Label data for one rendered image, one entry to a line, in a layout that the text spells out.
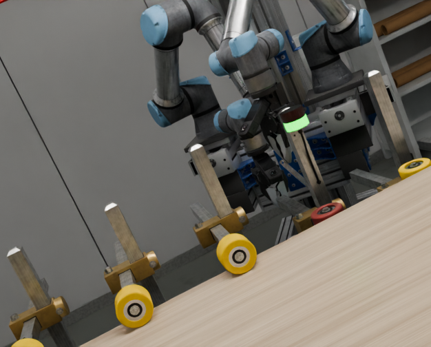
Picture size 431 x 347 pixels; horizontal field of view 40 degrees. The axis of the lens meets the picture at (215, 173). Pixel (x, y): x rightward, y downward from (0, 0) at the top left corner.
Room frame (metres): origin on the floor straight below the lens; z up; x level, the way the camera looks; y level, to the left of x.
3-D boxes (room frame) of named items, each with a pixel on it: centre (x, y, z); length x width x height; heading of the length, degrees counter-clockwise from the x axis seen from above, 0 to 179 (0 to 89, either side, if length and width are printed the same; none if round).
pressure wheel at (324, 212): (1.37, -0.21, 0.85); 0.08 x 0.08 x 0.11
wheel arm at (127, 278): (1.47, 0.31, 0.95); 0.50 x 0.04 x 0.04; 8
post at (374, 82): (1.54, -0.48, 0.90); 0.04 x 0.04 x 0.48; 8
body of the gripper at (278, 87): (1.60, -0.21, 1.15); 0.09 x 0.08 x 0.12; 118
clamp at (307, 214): (1.50, -0.21, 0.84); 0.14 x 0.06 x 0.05; 98
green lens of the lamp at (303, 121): (1.46, -0.23, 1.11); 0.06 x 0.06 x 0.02
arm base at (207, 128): (2.36, -0.07, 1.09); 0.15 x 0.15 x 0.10
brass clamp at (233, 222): (1.47, 0.04, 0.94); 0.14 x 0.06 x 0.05; 98
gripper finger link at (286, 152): (1.58, -0.22, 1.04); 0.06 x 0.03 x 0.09; 118
